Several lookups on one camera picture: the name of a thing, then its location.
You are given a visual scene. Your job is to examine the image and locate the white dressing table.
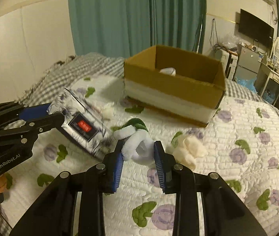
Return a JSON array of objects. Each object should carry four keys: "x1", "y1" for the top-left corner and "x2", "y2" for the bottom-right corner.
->
[{"x1": 255, "y1": 61, "x2": 279, "y2": 115}]

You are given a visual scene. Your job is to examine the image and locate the small white fluffy tuft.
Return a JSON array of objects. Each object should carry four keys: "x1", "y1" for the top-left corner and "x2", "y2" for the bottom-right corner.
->
[{"x1": 101, "y1": 106, "x2": 116, "y2": 119}]

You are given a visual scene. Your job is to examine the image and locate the blue plastic bag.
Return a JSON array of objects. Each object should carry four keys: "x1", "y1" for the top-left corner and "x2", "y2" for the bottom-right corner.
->
[{"x1": 235, "y1": 76, "x2": 258, "y2": 94}]

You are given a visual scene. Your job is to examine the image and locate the white and green plush toy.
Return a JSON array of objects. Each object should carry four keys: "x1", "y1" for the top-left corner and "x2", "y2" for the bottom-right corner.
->
[{"x1": 114, "y1": 118, "x2": 160, "y2": 166}]

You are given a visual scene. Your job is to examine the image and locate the white pole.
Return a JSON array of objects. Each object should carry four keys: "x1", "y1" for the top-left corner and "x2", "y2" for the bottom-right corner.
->
[{"x1": 197, "y1": 14, "x2": 204, "y2": 53}]

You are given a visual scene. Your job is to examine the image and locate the black wall television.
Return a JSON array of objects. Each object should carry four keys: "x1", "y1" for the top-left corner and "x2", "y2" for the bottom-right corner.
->
[{"x1": 238, "y1": 8, "x2": 275, "y2": 48}]

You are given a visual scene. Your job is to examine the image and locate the small silver fridge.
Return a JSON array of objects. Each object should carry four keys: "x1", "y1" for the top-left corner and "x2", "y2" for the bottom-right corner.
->
[{"x1": 234, "y1": 44, "x2": 264, "y2": 80}]

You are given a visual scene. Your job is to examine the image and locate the black hanging cables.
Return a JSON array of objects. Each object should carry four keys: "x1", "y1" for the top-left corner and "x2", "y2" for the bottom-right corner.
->
[{"x1": 209, "y1": 18, "x2": 223, "y2": 53}]

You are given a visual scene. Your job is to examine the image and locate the white appliance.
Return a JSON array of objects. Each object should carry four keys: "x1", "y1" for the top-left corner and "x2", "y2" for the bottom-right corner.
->
[{"x1": 219, "y1": 50, "x2": 239, "y2": 79}]

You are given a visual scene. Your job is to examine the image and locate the cardboard box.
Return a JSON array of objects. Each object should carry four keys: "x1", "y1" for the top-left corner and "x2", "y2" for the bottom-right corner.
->
[{"x1": 124, "y1": 45, "x2": 226, "y2": 128}]

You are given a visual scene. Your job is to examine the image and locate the clear plastic bag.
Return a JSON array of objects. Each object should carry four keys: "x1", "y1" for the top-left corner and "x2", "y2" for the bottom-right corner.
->
[{"x1": 222, "y1": 34, "x2": 242, "y2": 51}]

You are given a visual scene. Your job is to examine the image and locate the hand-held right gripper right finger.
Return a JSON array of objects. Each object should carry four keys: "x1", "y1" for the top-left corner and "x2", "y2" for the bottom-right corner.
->
[{"x1": 154, "y1": 141, "x2": 268, "y2": 236}]

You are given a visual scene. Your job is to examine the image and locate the black and white patterned box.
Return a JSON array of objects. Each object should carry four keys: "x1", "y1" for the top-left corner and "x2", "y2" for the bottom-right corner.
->
[{"x1": 49, "y1": 88, "x2": 116, "y2": 159}]

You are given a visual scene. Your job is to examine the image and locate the white floral quilt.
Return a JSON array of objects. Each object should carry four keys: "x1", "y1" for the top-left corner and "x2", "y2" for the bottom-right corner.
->
[{"x1": 0, "y1": 75, "x2": 279, "y2": 236}]

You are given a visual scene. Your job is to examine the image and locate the cream plush toy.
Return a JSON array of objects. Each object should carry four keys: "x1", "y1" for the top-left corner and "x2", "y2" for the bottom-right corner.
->
[{"x1": 171, "y1": 135, "x2": 207, "y2": 171}]

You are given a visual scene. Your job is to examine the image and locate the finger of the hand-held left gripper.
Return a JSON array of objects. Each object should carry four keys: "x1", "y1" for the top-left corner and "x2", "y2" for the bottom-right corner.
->
[
  {"x1": 0, "y1": 114, "x2": 65, "y2": 149},
  {"x1": 0, "y1": 100, "x2": 53, "y2": 129}
]

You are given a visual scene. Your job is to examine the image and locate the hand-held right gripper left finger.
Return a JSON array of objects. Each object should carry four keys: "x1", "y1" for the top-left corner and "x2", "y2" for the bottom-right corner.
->
[{"x1": 10, "y1": 139, "x2": 125, "y2": 236}]

